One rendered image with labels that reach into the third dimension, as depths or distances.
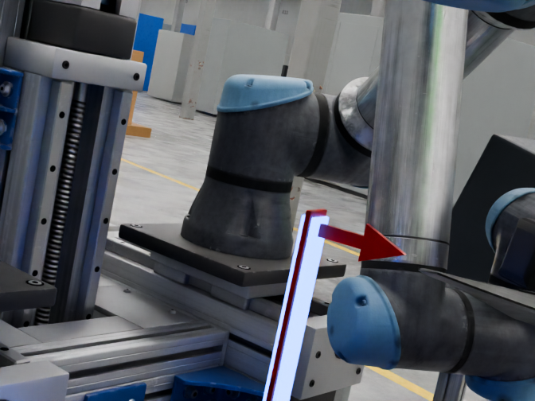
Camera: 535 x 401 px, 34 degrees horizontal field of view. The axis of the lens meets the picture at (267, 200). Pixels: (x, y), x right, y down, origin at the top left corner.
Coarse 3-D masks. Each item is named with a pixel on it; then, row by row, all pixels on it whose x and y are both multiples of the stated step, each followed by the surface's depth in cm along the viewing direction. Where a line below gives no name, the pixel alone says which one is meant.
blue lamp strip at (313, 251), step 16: (320, 240) 56; (304, 256) 55; (320, 256) 56; (304, 272) 55; (304, 288) 55; (304, 304) 56; (304, 320) 57; (288, 336) 55; (288, 352) 56; (288, 368) 56; (288, 384) 57; (288, 400) 58
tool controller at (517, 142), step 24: (504, 144) 106; (528, 144) 113; (480, 168) 108; (504, 168) 106; (528, 168) 105; (480, 192) 108; (504, 192) 106; (456, 216) 109; (480, 216) 108; (456, 240) 109; (480, 240) 108; (456, 264) 109; (480, 264) 108
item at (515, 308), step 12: (432, 276) 42; (444, 276) 42; (456, 276) 45; (468, 288) 42; (480, 288) 41; (492, 288) 43; (504, 288) 46; (492, 300) 56; (504, 300) 41; (516, 300) 41; (528, 300) 42; (504, 312) 60; (516, 312) 58; (528, 312) 58
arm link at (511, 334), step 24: (480, 312) 76; (480, 336) 75; (504, 336) 76; (528, 336) 77; (480, 360) 76; (504, 360) 77; (528, 360) 77; (480, 384) 79; (504, 384) 78; (528, 384) 78
